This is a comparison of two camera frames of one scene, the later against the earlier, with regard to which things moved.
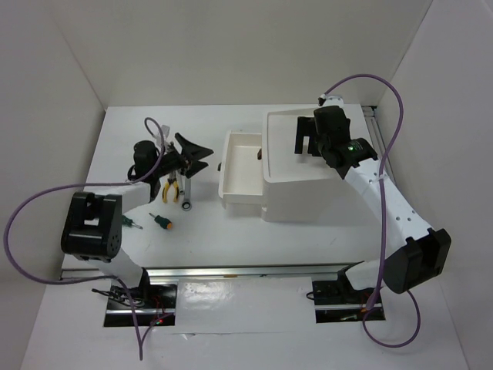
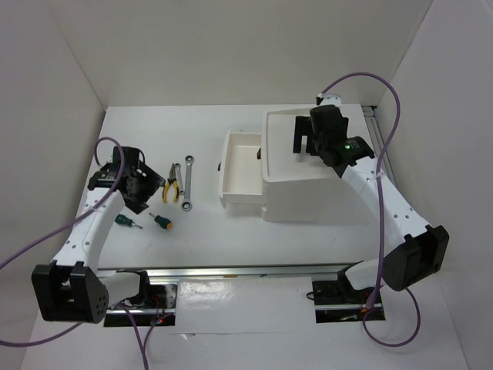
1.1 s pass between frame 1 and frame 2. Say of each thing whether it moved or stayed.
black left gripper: moved
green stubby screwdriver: stayed
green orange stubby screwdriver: stayed
